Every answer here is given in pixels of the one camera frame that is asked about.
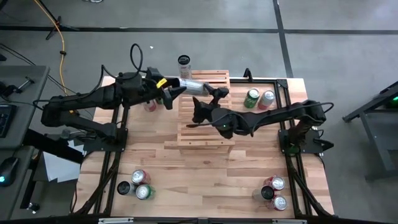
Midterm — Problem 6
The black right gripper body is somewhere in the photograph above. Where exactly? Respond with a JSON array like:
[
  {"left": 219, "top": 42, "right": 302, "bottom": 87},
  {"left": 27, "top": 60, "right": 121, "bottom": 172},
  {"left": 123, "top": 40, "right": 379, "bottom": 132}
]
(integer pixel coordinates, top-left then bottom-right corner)
[{"left": 185, "top": 104, "right": 246, "bottom": 140}]

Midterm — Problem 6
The yellow power cable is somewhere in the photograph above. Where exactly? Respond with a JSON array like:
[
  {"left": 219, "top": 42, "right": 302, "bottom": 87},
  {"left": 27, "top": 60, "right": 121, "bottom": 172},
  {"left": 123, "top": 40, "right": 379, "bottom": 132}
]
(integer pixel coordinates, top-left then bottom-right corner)
[{"left": 33, "top": 0, "right": 71, "bottom": 96}]

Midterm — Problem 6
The black computer mouse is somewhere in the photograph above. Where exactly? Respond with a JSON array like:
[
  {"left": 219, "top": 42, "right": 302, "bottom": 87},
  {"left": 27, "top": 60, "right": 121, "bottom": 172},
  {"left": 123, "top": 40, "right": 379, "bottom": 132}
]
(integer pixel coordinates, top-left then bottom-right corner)
[{"left": 0, "top": 157, "right": 19, "bottom": 187}]

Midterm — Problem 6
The pink and silver can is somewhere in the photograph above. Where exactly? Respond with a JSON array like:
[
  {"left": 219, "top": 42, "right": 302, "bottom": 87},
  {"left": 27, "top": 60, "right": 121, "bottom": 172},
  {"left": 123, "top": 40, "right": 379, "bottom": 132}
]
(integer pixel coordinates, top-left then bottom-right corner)
[
  {"left": 257, "top": 90, "right": 276, "bottom": 111},
  {"left": 143, "top": 100, "right": 157, "bottom": 113}
]

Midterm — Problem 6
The grey desk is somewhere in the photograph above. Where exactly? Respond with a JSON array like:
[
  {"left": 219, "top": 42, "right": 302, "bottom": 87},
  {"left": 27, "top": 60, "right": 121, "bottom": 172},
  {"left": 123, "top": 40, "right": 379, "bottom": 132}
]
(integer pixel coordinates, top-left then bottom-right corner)
[{"left": 0, "top": 65, "right": 50, "bottom": 220}]

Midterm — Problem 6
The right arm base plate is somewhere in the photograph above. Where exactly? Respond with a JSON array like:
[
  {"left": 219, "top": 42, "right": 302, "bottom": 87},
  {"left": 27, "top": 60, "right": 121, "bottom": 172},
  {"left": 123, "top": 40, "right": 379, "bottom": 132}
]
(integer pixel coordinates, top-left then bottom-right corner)
[{"left": 278, "top": 129, "right": 335, "bottom": 154}]

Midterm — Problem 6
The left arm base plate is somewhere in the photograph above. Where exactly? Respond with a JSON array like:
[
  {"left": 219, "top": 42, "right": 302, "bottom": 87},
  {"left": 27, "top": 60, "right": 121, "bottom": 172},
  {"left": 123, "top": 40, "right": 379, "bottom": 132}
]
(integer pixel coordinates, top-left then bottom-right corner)
[{"left": 83, "top": 136, "right": 128, "bottom": 153}]

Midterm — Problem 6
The black tool on desk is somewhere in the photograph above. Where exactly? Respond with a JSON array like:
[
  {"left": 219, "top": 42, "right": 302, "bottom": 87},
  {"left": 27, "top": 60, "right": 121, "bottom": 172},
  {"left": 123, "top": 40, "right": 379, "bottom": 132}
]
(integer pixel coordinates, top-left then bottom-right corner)
[{"left": 0, "top": 76, "right": 35, "bottom": 97}]

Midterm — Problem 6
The black tripod stand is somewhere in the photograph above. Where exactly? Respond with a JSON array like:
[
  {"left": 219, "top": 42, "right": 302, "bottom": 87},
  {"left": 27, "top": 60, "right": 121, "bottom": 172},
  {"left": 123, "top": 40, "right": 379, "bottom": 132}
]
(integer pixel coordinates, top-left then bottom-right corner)
[{"left": 37, "top": 0, "right": 80, "bottom": 40}]

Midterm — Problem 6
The red soda can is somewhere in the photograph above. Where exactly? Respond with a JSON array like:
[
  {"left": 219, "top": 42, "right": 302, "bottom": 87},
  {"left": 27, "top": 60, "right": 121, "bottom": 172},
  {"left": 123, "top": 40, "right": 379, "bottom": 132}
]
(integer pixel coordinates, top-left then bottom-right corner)
[
  {"left": 266, "top": 194, "right": 288, "bottom": 212},
  {"left": 130, "top": 169, "right": 152, "bottom": 186},
  {"left": 262, "top": 175, "right": 286, "bottom": 192}
]

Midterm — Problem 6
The grey side table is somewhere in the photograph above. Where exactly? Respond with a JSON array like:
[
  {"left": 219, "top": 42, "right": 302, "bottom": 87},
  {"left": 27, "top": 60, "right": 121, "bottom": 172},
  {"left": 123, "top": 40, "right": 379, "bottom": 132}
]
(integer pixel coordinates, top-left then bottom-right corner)
[{"left": 341, "top": 80, "right": 398, "bottom": 181}]

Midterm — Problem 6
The wooden slatted shelf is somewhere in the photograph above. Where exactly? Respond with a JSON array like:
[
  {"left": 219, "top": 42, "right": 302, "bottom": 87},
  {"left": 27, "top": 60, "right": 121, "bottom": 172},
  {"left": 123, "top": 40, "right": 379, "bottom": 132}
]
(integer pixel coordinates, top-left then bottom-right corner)
[{"left": 176, "top": 69, "right": 236, "bottom": 156}]

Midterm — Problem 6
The black keyboard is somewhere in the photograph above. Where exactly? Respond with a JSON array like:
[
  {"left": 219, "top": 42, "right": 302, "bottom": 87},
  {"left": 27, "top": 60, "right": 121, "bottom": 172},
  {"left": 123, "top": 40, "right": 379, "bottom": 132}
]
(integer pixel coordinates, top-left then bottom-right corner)
[{"left": 0, "top": 104, "right": 17, "bottom": 138}]

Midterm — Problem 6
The black metal beam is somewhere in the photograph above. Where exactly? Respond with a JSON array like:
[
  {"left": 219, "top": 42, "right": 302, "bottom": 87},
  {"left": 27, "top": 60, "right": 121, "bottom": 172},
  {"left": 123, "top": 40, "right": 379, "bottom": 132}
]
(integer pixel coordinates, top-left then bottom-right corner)
[{"left": 23, "top": 128, "right": 85, "bottom": 165}]

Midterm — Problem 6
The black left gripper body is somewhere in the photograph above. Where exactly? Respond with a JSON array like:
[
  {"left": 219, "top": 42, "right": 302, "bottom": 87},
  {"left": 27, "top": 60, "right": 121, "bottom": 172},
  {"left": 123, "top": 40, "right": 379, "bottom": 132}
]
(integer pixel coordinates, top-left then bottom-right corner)
[{"left": 144, "top": 67, "right": 175, "bottom": 110}]

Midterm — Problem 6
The white paper sheet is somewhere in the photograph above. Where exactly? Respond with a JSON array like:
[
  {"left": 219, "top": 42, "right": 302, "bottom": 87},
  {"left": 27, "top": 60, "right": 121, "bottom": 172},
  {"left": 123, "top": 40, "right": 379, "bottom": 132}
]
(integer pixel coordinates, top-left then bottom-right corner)
[{"left": 42, "top": 139, "right": 85, "bottom": 183}]

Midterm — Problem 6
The black caster wheel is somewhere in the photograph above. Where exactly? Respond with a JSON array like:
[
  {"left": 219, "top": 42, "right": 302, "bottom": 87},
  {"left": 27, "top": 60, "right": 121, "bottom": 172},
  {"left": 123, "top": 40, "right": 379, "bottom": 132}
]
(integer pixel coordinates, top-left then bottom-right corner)
[{"left": 26, "top": 202, "right": 41, "bottom": 214}]

